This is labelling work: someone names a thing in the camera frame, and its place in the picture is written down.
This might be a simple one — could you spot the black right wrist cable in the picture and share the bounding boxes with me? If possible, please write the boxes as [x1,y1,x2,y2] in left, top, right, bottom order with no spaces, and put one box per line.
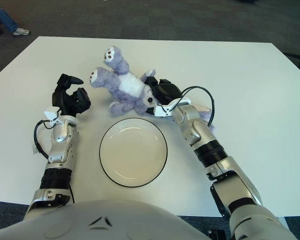
[176,86,216,126]

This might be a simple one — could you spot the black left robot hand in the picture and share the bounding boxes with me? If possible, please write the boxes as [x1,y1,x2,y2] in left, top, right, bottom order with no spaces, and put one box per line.
[51,73,92,118]

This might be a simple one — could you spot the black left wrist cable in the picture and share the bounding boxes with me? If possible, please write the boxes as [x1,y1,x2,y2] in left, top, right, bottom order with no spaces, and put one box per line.
[33,119,58,160]

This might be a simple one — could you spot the white plate with black rim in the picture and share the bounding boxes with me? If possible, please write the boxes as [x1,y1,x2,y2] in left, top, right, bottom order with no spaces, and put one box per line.
[99,117,169,187]

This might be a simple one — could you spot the purple plush bunny doll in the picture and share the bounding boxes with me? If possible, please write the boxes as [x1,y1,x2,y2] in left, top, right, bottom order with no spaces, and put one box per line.
[87,45,216,132]

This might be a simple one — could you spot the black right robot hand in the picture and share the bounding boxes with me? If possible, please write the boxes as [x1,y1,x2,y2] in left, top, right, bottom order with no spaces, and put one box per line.
[144,76,185,107]

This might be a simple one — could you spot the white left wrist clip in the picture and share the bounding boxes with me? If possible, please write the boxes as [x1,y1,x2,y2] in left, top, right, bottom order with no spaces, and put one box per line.
[43,106,61,123]

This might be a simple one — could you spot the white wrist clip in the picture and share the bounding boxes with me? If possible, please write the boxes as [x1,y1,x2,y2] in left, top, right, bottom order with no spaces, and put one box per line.
[153,98,191,118]
[43,106,61,123]

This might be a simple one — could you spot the black box under table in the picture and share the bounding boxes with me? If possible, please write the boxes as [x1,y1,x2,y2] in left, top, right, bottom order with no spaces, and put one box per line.
[207,228,227,240]

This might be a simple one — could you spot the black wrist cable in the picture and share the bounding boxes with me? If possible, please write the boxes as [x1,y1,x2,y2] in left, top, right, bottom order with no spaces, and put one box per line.
[176,86,216,126]
[33,119,58,160]

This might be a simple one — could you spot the grey robot torso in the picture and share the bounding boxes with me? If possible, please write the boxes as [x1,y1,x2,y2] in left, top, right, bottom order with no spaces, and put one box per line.
[0,199,208,240]

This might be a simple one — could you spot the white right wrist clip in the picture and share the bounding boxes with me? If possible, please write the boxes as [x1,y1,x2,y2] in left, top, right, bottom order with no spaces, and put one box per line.
[153,98,191,118]

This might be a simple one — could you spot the person legs in blue jeans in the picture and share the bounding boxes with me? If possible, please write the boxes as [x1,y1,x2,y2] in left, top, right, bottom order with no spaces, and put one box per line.
[0,0,20,33]

